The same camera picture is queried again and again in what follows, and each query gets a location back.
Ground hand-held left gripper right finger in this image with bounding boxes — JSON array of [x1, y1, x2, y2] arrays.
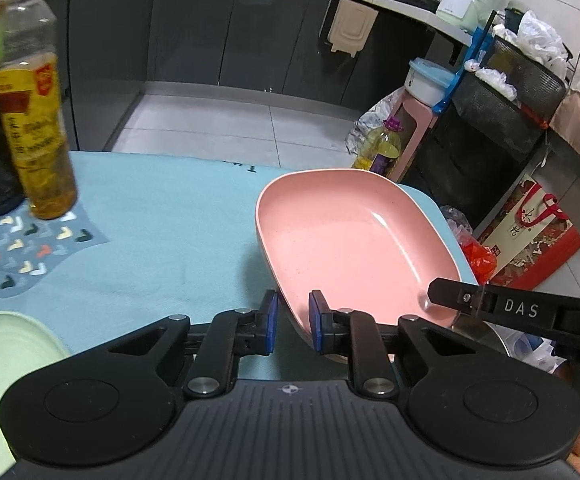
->
[[308, 290, 476, 400]]

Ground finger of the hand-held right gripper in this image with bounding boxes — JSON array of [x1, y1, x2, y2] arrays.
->
[[427, 277, 560, 330]]

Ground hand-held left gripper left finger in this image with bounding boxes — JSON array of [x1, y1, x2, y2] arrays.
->
[[112, 290, 279, 400]]

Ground stainless steel plate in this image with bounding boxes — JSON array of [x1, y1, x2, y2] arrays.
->
[[450, 310, 509, 357]]

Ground pink frying pan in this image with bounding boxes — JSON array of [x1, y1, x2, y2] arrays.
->
[[255, 170, 464, 364]]

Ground red plastic bag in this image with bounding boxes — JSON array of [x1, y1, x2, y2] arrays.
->
[[457, 240, 499, 286]]

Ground white and blue plastic bag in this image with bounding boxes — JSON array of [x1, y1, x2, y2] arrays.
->
[[511, 334, 557, 375]]

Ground red gift bag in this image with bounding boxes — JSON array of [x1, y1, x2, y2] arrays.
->
[[475, 174, 580, 291]]

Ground clear plastic bag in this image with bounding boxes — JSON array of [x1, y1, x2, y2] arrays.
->
[[440, 205, 474, 241]]

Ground light blue tablecloth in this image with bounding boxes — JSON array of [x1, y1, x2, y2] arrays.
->
[[0, 150, 479, 480]]

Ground black mesh cart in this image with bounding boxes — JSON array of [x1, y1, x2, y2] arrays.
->
[[400, 10, 569, 234]]

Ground cooking oil jug purple cap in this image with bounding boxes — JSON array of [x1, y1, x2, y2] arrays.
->
[[352, 116, 404, 177]]

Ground pink plastic stool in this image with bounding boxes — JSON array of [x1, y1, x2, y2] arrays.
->
[[387, 92, 436, 184]]

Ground patterned foil bag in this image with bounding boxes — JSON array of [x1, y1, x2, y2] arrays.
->
[[345, 87, 396, 156]]

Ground small white plastic bag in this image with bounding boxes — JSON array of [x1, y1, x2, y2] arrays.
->
[[475, 66, 519, 101]]

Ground white container blue lid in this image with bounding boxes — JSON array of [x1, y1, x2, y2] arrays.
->
[[402, 57, 456, 106]]

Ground white plastic bags pile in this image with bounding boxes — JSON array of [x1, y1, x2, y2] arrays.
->
[[515, 10, 571, 66]]

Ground pale green plate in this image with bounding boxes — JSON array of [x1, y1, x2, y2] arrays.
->
[[0, 311, 71, 480]]

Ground yellow tea bottle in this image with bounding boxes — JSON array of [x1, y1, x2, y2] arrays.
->
[[0, 0, 79, 221]]

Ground dark grey base cabinets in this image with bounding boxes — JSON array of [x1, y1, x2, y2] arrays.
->
[[45, 0, 462, 162]]

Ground beige cutting board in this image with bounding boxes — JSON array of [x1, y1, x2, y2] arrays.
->
[[327, 0, 376, 59]]

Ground white kitchen countertop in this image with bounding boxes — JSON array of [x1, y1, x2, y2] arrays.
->
[[45, 0, 474, 49]]

